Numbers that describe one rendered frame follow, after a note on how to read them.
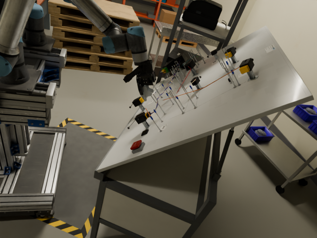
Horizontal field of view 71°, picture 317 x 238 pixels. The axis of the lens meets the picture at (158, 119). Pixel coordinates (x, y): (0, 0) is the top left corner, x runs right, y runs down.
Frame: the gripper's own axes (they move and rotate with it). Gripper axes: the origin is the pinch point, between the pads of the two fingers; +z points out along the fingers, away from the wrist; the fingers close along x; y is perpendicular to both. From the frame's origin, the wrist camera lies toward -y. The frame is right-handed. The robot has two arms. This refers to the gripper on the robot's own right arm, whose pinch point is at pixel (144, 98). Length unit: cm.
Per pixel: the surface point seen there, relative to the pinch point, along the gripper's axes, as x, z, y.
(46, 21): 324, -33, -294
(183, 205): -18, 59, 18
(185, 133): -22.1, 7.3, 23.8
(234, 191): 85, 157, 55
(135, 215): -22, 66, -11
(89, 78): 203, 52, -159
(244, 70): -1, -12, 49
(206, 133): -27.3, 3.7, 33.0
